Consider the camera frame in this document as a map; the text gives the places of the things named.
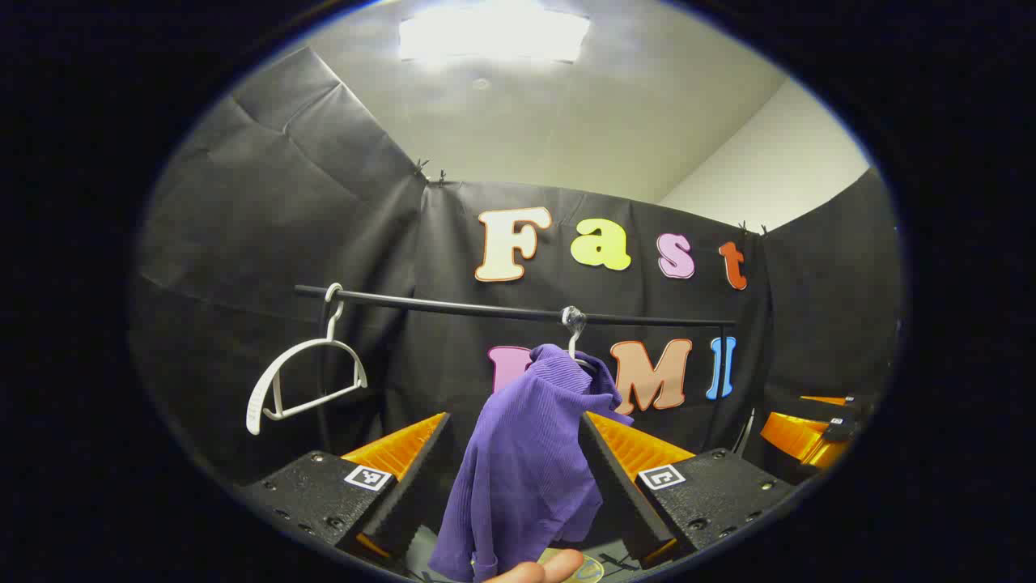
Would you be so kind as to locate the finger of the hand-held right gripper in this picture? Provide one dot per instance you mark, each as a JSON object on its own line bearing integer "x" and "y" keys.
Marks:
{"x": 797, "y": 441}
{"x": 850, "y": 405}

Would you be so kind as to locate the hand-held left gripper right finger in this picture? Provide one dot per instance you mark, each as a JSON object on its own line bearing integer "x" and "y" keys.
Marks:
{"x": 615, "y": 494}

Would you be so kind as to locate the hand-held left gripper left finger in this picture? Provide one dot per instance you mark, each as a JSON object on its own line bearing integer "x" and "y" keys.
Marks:
{"x": 413, "y": 502}

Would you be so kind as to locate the purple ribbed shirt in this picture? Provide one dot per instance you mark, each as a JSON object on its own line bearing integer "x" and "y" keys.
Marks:
{"x": 526, "y": 461}

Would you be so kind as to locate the white plastic hanger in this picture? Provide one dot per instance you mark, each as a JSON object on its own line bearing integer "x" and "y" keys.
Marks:
{"x": 572, "y": 340}
{"x": 254, "y": 405}

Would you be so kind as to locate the black clothes rack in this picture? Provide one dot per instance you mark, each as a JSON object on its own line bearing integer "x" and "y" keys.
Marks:
{"x": 453, "y": 306}

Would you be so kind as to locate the black backdrop cloth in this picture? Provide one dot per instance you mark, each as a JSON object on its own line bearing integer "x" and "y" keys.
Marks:
{"x": 324, "y": 227}

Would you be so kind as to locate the ceiling light panel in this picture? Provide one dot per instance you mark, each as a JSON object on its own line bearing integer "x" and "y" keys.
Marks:
{"x": 494, "y": 34}

